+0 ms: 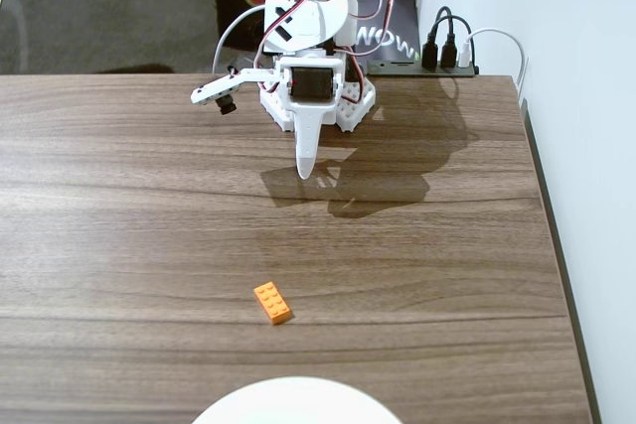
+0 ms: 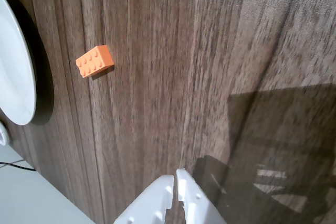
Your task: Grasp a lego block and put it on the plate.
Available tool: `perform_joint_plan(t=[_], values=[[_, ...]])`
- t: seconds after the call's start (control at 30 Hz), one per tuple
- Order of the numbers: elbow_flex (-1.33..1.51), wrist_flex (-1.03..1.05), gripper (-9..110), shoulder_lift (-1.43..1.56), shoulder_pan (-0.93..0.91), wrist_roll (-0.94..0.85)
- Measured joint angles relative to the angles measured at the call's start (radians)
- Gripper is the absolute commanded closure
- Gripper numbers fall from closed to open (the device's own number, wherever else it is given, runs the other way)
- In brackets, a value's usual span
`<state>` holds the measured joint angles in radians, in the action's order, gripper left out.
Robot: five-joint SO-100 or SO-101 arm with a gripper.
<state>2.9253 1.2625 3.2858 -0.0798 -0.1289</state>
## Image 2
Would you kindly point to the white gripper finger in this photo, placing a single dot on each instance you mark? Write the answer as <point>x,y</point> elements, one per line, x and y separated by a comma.
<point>149,203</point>
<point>193,200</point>

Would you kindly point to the orange lego block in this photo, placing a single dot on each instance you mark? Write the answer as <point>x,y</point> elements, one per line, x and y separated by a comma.
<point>94,62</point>

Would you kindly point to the white round plate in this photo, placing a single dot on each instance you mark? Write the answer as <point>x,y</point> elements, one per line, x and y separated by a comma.
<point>13,64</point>

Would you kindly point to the white round plastic object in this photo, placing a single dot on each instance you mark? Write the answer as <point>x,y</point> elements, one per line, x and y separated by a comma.
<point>3,133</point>

